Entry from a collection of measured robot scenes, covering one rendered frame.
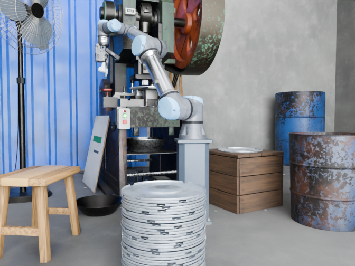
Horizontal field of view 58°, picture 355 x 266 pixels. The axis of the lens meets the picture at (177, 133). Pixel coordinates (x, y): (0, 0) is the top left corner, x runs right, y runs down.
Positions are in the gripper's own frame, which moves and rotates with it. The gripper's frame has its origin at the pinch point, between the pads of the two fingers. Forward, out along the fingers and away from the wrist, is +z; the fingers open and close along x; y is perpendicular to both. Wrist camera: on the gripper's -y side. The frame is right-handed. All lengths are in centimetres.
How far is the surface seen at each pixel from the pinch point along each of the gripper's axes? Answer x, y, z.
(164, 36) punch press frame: -11, -44, -32
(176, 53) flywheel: -46, -67, -28
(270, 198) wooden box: 54, -92, 79
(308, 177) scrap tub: 90, -89, 59
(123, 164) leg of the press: 7, -10, 60
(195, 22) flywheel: -10, -69, -45
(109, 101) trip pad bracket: 2.9, -1.1, 17.9
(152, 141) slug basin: -8, -34, 46
